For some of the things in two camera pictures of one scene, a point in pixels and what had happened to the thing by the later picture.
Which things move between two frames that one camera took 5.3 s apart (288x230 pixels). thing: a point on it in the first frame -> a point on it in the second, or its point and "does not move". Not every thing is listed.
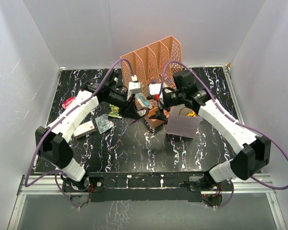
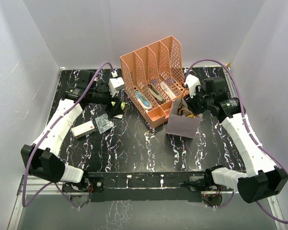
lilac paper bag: [180, 124] does not move
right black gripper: [159, 115] -> [191, 102]
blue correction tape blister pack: [143, 100] does not move
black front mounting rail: [152, 186] does not move
